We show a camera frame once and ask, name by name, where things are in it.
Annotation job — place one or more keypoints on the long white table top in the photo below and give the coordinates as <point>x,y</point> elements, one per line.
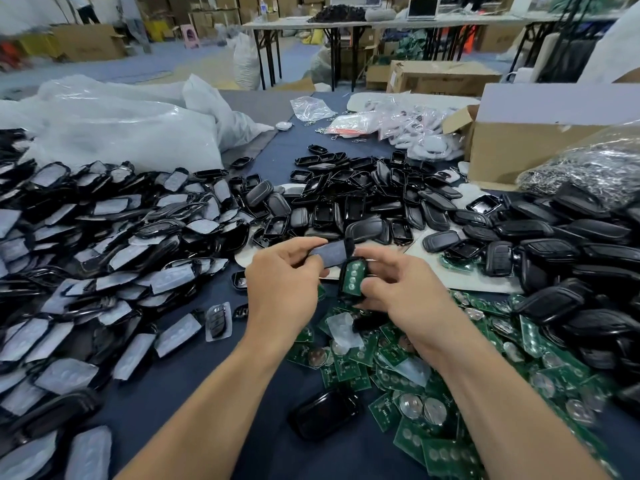
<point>480,21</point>

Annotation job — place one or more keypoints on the pile of green circuit boards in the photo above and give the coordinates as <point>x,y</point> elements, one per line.
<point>540,385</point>

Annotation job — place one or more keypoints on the person's right forearm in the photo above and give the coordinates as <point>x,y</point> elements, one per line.
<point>520,420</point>

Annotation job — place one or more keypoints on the clear bag of metal parts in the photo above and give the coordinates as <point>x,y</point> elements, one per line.
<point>600,170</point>

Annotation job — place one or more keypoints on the small green circuit board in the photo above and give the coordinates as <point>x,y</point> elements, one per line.
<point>355,277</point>

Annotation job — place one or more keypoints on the clear plastic film piece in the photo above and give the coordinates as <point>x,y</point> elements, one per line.
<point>343,333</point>

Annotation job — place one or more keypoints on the large open cardboard box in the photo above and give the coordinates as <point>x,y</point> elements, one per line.
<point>530,145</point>

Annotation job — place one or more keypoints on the heap of black parts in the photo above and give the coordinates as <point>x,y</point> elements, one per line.
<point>337,13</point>

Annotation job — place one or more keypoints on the pile of assembled black fobs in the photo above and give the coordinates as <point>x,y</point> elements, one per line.
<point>585,265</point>

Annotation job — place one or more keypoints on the brown cardboard box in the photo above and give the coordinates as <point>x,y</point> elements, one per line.
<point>445,78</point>

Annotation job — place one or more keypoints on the small black button strip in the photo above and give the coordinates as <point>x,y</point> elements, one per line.
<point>241,312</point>

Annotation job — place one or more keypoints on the person's right hand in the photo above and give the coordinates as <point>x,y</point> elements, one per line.
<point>410,295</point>

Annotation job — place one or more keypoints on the black metal table frame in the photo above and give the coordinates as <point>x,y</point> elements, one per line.
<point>268,50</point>

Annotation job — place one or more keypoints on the white sack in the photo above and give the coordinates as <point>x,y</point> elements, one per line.
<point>246,60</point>

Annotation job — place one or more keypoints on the film-covered black shell cover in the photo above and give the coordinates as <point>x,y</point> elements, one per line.
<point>330,253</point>

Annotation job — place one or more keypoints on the pink plastic stool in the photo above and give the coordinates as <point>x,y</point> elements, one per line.
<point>189,35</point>

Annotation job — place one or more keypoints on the pile of black shell halves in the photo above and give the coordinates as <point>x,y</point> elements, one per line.
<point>370,200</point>

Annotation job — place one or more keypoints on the clear bag with red label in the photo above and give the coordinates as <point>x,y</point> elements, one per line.
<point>350,124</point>

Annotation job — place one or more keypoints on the small crumpled clear plastic bag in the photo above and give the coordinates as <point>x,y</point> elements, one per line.
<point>312,109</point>

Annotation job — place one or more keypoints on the open laptop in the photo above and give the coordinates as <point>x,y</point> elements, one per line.
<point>423,7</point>

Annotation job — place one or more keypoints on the small white object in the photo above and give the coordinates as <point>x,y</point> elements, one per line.
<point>284,126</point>

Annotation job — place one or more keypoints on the person's left hand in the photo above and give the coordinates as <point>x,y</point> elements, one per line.
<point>285,295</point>

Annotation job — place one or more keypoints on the lone glossy black shell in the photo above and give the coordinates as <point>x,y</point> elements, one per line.
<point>325,412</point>

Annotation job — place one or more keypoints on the heap of clear parts bags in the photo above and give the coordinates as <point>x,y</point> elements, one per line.
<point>420,130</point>

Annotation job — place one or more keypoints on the large white plastic bag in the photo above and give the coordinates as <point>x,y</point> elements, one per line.
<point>110,125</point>

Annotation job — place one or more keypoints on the person's left forearm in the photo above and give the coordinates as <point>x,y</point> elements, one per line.
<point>210,420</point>

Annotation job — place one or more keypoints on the pile of shells with pads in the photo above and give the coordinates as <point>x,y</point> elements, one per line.
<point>95,265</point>

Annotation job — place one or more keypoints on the black rubber button pad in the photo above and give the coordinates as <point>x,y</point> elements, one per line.
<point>370,320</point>

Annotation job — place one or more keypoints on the tan cardboard box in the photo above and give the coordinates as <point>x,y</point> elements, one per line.
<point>88,43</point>

